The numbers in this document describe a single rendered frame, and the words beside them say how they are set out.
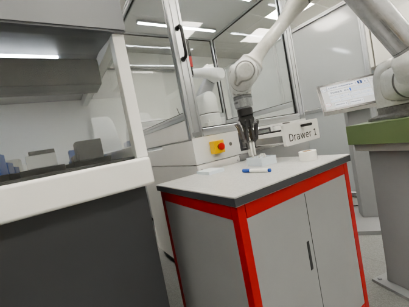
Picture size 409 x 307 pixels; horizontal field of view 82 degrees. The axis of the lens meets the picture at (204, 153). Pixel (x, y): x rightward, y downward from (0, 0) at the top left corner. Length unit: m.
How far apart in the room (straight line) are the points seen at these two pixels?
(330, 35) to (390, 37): 1.96
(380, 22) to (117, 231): 1.27
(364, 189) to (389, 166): 0.97
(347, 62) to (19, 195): 2.92
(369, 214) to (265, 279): 1.75
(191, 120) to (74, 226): 0.74
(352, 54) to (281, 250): 2.50
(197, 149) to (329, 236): 0.72
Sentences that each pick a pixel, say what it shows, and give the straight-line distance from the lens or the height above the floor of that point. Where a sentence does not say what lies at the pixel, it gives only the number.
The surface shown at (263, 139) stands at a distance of 1.34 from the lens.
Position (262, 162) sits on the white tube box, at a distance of 1.09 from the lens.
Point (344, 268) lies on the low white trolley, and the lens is 1.16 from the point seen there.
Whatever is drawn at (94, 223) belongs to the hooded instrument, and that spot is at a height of 0.71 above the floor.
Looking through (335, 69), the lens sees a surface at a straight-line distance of 3.09.
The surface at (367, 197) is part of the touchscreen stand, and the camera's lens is 2.40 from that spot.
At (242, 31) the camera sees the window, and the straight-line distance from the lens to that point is 1.73.
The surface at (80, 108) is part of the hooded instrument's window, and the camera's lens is 0.88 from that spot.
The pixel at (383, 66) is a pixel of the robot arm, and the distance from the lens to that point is 1.42.
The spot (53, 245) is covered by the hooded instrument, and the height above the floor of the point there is 0.68.
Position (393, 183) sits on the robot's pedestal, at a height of 0.55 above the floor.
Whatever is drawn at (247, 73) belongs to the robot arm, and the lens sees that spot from 0.98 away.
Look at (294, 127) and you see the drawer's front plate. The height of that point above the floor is 0.91.
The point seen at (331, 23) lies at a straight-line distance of 3.19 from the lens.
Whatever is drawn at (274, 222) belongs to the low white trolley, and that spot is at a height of 0.64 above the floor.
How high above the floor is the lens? 0.92
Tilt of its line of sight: 3 degrees down
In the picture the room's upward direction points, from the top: 11 degrees counter-clockwise
